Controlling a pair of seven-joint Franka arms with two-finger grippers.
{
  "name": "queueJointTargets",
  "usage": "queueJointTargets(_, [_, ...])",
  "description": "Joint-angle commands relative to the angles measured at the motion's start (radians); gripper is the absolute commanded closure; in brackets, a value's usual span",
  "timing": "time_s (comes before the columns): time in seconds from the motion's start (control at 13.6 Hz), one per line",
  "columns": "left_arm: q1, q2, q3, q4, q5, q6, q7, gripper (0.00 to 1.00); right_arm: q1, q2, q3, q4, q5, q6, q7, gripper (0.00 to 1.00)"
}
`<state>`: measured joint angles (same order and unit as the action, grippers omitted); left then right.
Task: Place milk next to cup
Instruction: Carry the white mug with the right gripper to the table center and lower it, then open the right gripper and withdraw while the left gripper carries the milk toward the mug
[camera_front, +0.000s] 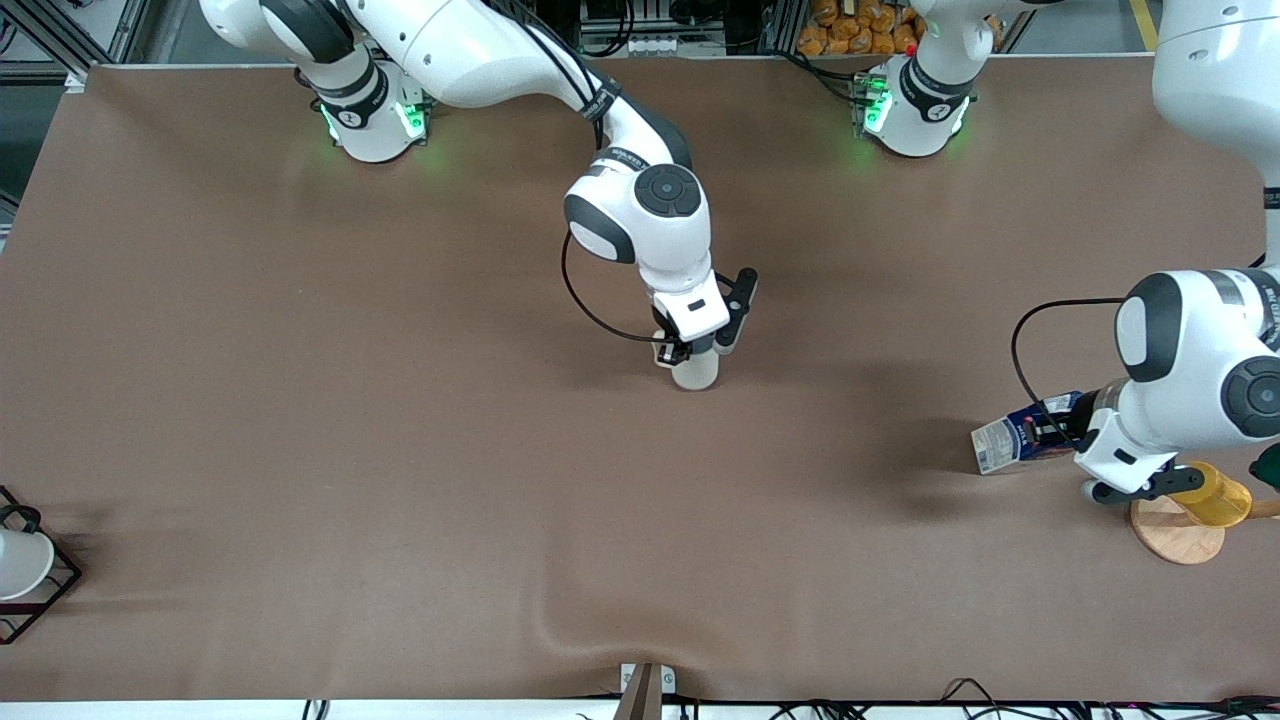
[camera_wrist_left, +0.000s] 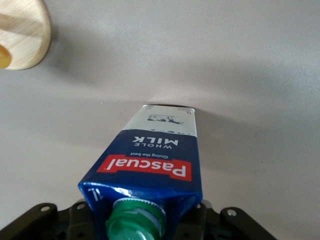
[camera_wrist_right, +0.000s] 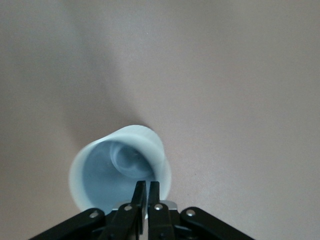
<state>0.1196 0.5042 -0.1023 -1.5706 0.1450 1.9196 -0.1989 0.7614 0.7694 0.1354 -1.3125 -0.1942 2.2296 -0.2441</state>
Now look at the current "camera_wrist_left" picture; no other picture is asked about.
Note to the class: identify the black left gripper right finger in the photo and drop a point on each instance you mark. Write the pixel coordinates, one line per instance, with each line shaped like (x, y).
(237, 227)

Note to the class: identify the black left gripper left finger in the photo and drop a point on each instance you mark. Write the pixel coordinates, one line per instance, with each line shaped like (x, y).
(37, 225)

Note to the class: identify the blue white milk carton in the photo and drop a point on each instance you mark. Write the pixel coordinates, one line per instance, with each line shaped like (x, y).
(150, 162)

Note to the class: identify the yellow cup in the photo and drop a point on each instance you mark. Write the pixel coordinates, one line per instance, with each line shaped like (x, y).
(3, 58)

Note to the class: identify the brown table cover sheet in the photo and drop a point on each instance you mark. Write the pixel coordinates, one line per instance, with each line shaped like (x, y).
(225, 62)

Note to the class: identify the round wooden mug stand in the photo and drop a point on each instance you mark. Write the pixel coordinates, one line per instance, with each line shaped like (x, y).
(25, 30)

